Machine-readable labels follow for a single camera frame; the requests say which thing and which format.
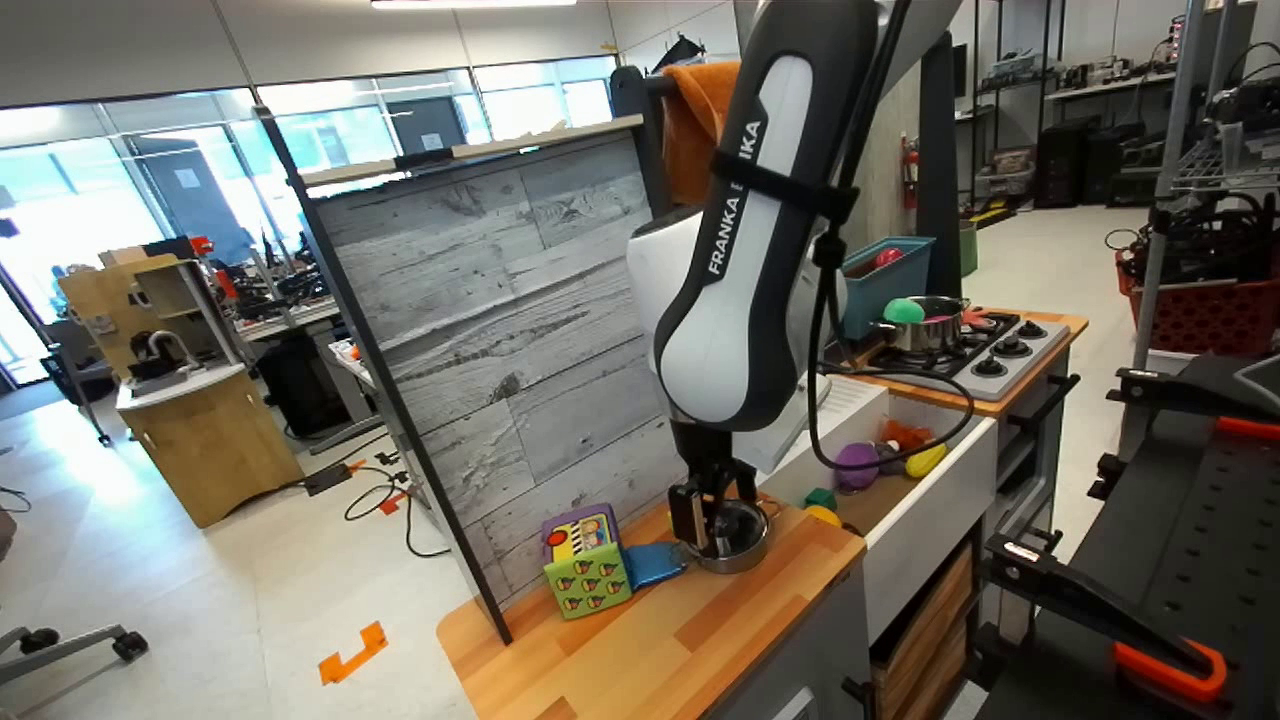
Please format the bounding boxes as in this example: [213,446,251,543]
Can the wooden toy kitchen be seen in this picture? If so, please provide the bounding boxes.
[437,309,1093,720]

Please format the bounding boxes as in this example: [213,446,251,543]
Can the colourful soft cube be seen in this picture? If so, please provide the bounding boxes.
[536,506,635,626]

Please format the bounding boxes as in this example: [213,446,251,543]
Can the teal plastic bin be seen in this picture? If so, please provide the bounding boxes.
[838,236,940,335]

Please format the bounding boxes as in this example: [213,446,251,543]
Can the metal storage shelves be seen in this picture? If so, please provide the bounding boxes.
[966,0,1205,216]

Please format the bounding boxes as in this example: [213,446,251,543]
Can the orange handled bar clamp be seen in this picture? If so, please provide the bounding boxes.
[985,531,1238,713]
[1105,367,1280,451]

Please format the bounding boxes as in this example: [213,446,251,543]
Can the black monitor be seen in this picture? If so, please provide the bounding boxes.
[388,91,473,159]

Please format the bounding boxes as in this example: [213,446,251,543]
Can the grey toy stove top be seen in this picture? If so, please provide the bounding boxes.
[831,309,1074,410]

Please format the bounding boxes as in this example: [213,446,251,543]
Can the grey chair base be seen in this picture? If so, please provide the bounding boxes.
[0,619,154,692]

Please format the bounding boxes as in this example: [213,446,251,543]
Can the white toy sink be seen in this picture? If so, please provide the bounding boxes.
[764,375,1003,643]

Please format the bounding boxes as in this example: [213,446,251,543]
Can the light wooden cabinet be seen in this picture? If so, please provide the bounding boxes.
[57,244,303,531]

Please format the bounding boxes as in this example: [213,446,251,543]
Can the red crate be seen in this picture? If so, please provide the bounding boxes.
[1116,251,1280,365]

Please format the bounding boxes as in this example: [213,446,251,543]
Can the orange floor bracket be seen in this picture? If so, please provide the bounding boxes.
[316,617,392,692]

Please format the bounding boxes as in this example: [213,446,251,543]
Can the large steel pot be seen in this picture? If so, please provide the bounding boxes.
[885,292,972,356]

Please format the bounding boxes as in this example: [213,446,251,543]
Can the black perforated breadboard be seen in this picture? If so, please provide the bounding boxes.
[1064,351,1280,720]

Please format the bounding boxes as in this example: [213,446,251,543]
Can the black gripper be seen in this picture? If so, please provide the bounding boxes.
[666,419,767,554]

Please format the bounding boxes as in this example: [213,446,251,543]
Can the grey wood pattern backdrop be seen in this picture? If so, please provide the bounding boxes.
[303,118,697,611]

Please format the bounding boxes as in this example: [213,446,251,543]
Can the long yellow toy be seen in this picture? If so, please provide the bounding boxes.
[900,439,953,486]

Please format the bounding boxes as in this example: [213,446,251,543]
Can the long black door handle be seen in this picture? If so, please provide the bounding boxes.
[1003,373,1079,433]

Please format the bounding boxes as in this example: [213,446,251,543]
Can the purple toy eggplant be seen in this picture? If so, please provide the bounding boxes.
[831,439,885,497]

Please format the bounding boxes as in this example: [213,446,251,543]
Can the floor power cables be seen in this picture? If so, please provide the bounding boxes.
[301,451,455,563]

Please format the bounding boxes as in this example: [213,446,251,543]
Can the red fire extinguisher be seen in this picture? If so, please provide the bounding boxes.
[895,133,927,204]

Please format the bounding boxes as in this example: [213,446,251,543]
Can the orange plush toy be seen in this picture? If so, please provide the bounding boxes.
[878,415,934,457]

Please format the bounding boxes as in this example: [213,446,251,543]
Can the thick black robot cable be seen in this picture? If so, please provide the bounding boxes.
[795,0,985,476]

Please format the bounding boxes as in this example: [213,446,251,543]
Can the blue sponge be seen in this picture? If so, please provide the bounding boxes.
[619,537,692,591]

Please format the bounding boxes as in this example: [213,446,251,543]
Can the small steel pot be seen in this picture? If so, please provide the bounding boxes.
[683,514,782,576]

